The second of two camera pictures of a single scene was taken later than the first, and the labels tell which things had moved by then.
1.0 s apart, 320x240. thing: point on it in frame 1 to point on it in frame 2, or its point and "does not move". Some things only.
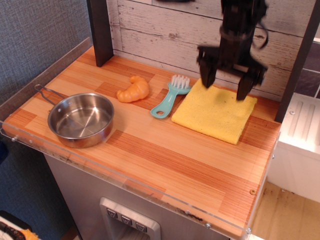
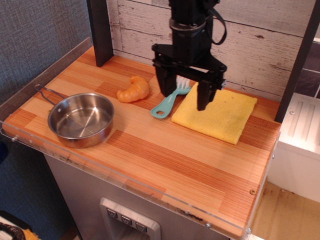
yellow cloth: x=215 y=112 does not move
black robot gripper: x=232 y=51 to x=190 y=55
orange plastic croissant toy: x=138 y=89 does not move
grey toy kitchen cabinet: x=82 y=191 does not move
